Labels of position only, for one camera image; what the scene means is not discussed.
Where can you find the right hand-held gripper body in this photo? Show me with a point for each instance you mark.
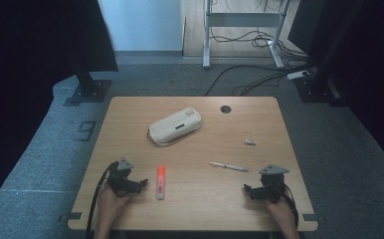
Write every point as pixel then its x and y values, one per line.
pixel 273 186

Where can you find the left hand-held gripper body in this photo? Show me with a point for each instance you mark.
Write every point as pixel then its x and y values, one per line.
pixel 119 176

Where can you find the silver pen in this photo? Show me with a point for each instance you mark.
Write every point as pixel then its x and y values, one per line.
pixel 229 166

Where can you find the small silver cap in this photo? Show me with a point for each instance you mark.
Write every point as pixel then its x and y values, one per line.
pixel 250 142

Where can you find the white pencil case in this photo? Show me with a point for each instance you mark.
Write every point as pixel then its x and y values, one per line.
pixel 175 126

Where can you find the person's right hand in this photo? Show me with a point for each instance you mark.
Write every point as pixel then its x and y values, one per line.
pixel 281 212

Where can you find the person's left hand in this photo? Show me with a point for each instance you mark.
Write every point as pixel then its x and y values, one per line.
pixel 111 203

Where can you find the orange highlighter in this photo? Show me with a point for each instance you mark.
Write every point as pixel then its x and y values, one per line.
pixel 160 182

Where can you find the black round table grommet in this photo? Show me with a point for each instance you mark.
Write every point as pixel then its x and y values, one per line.
pixel 226 109

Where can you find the white power strip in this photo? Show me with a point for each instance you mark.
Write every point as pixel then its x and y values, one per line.
pixel 297 75

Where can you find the black curtain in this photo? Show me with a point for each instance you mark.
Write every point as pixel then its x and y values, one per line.
pixel 24 49

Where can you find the black stand with base plate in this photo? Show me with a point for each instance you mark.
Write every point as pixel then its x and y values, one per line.
pixel 89 88
pixel 316 89

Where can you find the white metal desk frame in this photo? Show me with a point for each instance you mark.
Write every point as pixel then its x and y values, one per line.
pixel 243 20

